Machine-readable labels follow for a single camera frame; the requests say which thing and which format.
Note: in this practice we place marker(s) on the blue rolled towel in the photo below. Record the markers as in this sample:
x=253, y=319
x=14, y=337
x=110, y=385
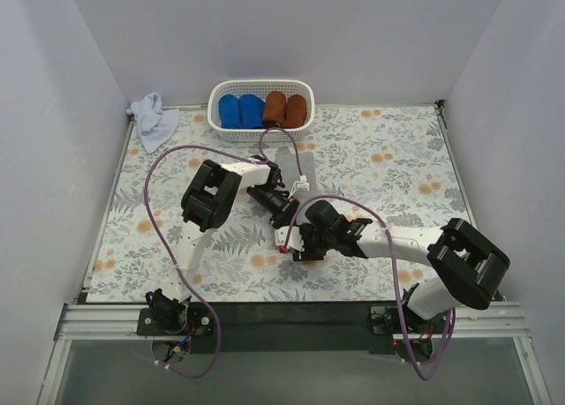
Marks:
x=229, y=111
x=251, y=111

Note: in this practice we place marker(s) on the grey panda towel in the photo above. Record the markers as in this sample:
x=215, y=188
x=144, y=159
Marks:
x=287, y=162

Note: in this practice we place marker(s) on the floral patterned table mat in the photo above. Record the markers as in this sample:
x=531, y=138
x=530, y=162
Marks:
x=389, y=161

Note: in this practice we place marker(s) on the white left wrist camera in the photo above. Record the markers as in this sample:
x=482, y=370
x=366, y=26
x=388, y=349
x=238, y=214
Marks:
x=302, y=184

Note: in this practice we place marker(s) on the brown rolled towel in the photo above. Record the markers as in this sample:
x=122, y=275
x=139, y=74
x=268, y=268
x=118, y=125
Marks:
x=295, y=112
x=274, y=110

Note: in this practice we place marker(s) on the white plastic basket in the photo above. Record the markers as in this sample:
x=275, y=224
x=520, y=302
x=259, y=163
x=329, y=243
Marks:
x=260, y=88

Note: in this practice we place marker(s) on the brown rolled towel left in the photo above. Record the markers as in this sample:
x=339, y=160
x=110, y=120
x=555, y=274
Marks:
x=274, y=110

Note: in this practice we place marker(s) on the blue rolled towel right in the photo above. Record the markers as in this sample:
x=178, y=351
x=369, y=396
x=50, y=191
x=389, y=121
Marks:
x=251, y=111

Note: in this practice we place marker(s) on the light blue towel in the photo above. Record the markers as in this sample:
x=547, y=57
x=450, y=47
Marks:
x=155, y=125

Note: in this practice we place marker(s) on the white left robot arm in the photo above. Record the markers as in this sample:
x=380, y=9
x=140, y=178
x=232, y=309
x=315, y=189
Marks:
x=206, y=206

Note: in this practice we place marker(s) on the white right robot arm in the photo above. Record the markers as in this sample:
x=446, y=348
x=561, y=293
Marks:
x=469, y=268

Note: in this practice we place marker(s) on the brown rolled towel right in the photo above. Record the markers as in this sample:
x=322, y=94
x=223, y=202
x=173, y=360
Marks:
x=295, y=112

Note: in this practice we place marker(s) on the blue rolled towel left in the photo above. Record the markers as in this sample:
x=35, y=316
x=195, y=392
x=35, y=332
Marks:
x=229, y=111

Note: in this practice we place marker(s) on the aluminium frame rail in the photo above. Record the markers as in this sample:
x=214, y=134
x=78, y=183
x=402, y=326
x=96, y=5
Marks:
x=118, y=322

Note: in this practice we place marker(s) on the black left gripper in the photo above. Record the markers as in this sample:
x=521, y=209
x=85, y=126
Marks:
x=285, y=211

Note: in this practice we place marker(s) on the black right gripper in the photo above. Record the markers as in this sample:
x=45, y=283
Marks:
x=306, y=243

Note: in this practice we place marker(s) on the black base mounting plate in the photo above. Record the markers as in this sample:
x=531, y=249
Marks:
x=372, y=326

